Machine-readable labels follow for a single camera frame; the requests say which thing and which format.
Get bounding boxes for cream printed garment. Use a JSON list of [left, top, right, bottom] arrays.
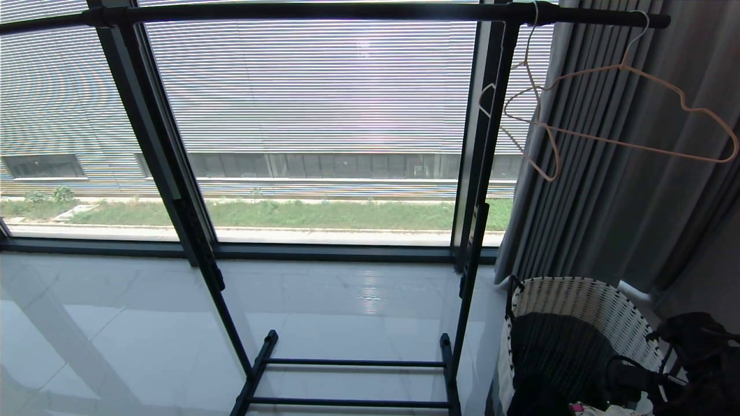
[[569, 400, 655, 416]]

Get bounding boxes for pink clothes hanger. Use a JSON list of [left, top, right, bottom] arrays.
[[478, 2, 563, 183], [531, 10, 740, 165]]

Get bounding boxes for black clothes rack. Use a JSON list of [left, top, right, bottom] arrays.
[[0, 0, 671, 416]]

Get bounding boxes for white laundry basket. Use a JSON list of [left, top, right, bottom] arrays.
[[497, 276, 672, 416]]

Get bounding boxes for black garment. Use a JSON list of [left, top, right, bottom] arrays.
[[508, 370, 576, 416]]

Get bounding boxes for grey curtain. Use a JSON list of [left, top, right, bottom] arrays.
[[494, 0, 740, 336]]

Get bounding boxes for white pipe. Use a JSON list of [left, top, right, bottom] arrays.
[[616, 280, 655, 303]]

